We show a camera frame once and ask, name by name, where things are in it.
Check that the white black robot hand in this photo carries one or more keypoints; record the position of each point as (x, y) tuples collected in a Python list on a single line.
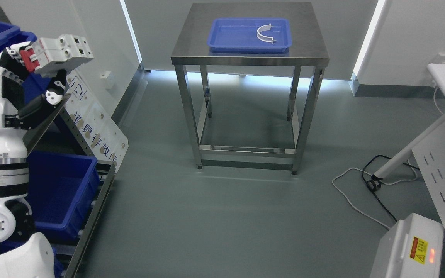
[(17, 62)]

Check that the white red circuit breaker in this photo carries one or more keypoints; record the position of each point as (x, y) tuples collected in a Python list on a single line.
[(46, 56)]

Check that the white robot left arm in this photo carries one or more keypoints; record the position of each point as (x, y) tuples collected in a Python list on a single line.
[(16, 220)]

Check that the white shelf sign panel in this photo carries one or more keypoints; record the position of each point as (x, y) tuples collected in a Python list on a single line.
[(101, 134)]

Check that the blue lower storage bin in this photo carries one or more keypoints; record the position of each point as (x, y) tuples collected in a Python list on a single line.
[(61, 190)]

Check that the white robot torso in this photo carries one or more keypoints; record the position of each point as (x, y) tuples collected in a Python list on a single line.
[(34, 259)]

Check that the blue plastic tray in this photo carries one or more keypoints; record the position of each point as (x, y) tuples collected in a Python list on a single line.
[(250, 35)]

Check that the stainless steel table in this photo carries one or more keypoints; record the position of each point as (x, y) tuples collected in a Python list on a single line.
[(244, 125)]

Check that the white equipment box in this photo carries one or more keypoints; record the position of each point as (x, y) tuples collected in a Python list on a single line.
[(412, 248)]

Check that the white wall box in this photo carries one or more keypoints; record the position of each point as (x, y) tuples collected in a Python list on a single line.
[(108, 78)]

